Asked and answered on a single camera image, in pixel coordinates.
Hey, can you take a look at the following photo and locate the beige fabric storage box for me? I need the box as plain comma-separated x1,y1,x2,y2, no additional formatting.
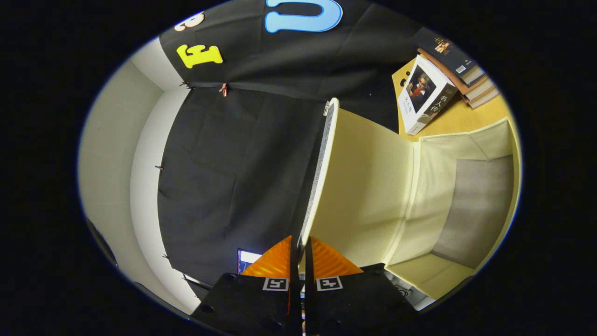
298,97,522,301

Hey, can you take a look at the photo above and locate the black backdrop cloth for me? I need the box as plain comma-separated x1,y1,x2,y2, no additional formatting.
156,0,437,292

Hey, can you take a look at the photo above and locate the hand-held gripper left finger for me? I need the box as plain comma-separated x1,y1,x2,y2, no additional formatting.
189,236,301,336

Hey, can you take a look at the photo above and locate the lit computer screen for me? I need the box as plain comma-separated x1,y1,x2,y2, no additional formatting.
236,248,263,275

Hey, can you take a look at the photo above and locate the reddish cover book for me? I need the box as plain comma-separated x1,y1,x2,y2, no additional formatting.
466,86,500,109

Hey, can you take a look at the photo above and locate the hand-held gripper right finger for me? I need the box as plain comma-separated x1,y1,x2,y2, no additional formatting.
304,236,420,336

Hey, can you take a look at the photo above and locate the dark blue book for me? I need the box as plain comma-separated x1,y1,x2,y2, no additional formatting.
410,27,486,87

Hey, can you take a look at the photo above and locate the brown cover book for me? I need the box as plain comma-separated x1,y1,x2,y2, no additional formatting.
417,47,495,101

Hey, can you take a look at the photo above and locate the white portrait book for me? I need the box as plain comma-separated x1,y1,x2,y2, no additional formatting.
397,54,460,136

